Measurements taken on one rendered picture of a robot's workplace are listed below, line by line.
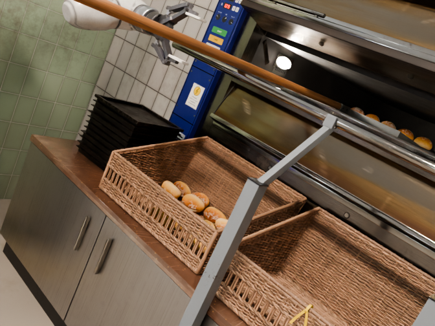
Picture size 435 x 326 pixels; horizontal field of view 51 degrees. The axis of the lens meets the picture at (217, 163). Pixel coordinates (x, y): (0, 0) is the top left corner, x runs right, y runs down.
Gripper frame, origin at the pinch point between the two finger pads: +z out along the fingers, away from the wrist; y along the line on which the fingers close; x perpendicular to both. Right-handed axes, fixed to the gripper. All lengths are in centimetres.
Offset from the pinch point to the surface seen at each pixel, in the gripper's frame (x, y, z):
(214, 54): -3.4, 0.9, 7.5
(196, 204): -36, 56, -1
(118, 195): -5, 59, -10
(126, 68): -55, 28, -96
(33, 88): -21, 55, -116
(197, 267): -6, 59, 32
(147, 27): 23.2, 1.3, 7.6
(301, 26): -41.3, -20.0, 5.3
